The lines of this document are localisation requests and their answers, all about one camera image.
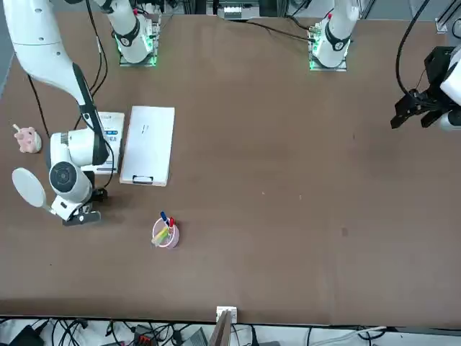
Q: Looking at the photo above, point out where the white and blue book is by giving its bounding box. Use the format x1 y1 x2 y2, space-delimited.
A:
81 112 126 176

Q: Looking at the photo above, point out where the brown wooden board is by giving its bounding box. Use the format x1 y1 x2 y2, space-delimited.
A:
210 309 233 346

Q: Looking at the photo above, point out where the black box under table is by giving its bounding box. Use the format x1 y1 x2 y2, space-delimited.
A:
6 324 45 346

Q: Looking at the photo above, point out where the white foldable desk lamp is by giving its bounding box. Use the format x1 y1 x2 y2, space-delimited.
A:
12 167 58 216

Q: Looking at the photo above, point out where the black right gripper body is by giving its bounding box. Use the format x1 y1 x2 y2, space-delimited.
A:
81 171 109 209

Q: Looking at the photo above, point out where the clear pink pen cup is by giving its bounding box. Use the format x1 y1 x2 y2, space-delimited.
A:
151 217 180 249

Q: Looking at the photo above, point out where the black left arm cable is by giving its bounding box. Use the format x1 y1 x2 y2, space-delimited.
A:
395 0 431 96

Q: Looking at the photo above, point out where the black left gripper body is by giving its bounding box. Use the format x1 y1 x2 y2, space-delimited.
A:
424 45 455 96

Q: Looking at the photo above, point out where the yellow green highlighter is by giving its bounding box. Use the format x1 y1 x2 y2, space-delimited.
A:
151 226 172 244

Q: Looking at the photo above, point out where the black cable on table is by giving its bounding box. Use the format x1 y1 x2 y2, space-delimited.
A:
223 17 318 41

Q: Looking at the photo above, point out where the white table edge bracket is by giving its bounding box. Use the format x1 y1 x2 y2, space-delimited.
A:
215 306 239 323

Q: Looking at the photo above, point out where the pink plush toy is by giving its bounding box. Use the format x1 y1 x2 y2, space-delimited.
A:
12 123 42 155

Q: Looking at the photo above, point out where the red and black power strip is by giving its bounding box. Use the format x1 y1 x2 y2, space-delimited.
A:
133 324 156 346

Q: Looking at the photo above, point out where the white clipboard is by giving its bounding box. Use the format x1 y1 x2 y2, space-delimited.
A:
119 105 176 188

